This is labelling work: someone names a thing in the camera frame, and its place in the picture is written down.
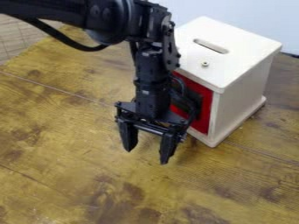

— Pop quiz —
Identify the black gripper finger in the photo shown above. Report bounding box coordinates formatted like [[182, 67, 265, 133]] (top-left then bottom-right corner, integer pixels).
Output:
[[118, 120, 138, 151], [159, 133, 178, 165]]

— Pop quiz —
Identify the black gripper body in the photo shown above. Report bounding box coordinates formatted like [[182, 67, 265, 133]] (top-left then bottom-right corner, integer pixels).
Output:
[[115, 101, 187, 142]]

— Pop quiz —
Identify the red drawer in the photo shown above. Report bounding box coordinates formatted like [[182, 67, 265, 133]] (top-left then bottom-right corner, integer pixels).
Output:
[[171, 72, 214, 135]]

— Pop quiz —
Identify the black drawer handle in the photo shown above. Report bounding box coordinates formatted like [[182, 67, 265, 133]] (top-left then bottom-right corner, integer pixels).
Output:
[[171, 88, 202, 129]]

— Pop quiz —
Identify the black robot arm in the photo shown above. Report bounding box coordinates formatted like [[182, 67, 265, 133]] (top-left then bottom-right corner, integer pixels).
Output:
[[0, 0, 193, 164]]

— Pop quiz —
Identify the white wooden cabinet box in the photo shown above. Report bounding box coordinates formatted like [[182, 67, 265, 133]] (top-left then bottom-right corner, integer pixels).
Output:
[[175, 17, 282, 147]]

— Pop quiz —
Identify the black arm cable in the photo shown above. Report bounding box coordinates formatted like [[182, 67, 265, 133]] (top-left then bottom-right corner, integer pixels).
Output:
[[171, 74, 187, 95]]

